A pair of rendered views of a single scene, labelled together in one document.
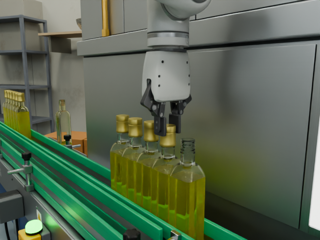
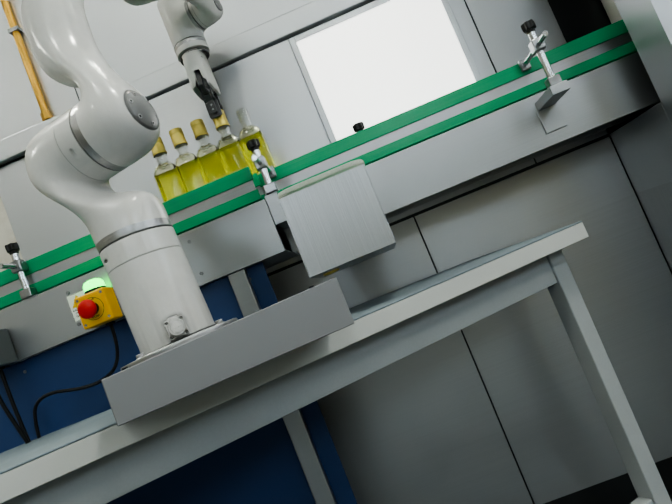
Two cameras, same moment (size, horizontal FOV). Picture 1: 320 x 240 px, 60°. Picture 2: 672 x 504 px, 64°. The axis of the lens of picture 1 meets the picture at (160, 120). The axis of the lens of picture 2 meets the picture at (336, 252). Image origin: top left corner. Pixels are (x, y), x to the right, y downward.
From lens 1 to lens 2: 114 cm
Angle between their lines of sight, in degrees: 47
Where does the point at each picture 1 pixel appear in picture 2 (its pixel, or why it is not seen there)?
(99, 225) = (205, 189)
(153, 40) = (187, 44)
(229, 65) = (235, 75)
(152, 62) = (194, 57)
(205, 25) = not seen: hidden behind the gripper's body
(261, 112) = (274, 93)
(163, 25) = (192, 32)
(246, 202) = not seen: hidden behind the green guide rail
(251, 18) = (237, 40)
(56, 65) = not seen: outside the picture
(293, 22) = (268, 33)
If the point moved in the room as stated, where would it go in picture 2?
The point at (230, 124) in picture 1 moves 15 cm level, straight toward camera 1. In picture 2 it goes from (255, 116) to (275, 87)
